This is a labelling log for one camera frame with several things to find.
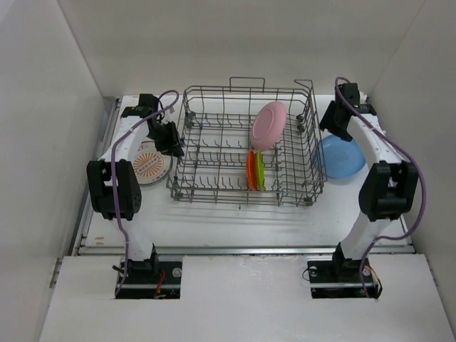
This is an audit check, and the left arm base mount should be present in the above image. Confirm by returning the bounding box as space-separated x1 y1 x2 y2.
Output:
112 249 183 300

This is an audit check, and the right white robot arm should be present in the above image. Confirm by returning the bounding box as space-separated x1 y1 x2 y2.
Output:
320 78 421 281

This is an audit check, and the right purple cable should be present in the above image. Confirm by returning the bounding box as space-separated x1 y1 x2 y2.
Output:
334 76 428 299

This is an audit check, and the front aluminium rail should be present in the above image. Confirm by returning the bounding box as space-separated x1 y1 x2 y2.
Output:
76 244 416 256

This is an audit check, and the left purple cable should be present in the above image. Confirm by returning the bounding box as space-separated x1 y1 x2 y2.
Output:
110 89 180 296

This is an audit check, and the blue plate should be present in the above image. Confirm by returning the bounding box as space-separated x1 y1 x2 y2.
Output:
318 135 366 179

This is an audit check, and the pink plate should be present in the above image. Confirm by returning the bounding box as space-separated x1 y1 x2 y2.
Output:
250 101 287 152

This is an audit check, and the orange plate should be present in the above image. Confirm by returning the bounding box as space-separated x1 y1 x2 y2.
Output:
246 149 257 191

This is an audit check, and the white plate floral pattern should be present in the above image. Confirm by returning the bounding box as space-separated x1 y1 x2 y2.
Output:
133 140 173 187

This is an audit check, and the purple cable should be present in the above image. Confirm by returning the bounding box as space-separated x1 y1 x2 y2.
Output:
110 89 180 296
334 76 428 299

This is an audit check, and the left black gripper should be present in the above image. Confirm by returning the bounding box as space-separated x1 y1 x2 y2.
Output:
147 120 184 157

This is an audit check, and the green plate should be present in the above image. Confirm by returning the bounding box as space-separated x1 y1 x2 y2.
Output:
255 150 266 191

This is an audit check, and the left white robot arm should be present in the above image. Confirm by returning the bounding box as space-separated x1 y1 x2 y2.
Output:
86 90 184 283

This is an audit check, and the grey wire dish rack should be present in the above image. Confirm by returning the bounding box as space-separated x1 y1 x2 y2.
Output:
167 77 327 207

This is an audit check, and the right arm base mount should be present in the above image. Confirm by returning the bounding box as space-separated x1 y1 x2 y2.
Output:
302 258 383 299

